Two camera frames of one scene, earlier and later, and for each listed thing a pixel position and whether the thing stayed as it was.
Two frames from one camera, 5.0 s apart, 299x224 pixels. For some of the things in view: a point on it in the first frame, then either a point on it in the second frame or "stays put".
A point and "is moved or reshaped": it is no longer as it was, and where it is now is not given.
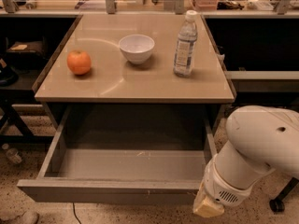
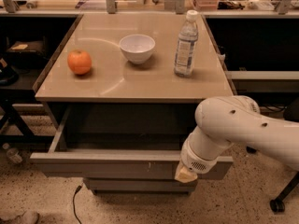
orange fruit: x=78 y=62 stays put
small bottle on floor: x=12 y=154 stays put
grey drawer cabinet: x=135 y=73 stays put
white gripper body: x=224 y=187 -> x=195 y=160
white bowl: x=136 y=49 stays put
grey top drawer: x=127 y=153 is moved or reshaped
